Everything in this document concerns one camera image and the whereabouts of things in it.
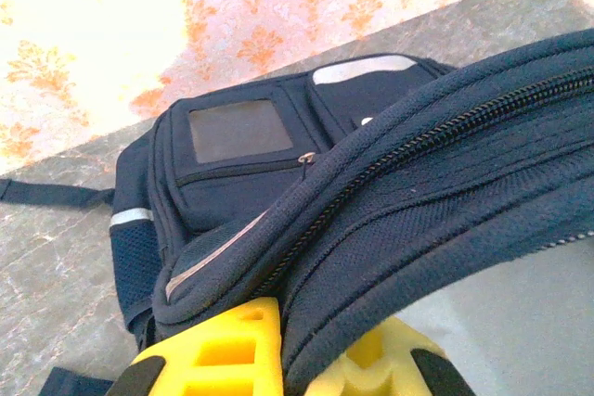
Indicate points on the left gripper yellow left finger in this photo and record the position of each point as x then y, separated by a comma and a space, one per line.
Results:
218, 354

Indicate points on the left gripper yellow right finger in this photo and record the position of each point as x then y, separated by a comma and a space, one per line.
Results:
380, 363

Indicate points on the navy blue backpack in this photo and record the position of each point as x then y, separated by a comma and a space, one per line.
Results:
371, 206

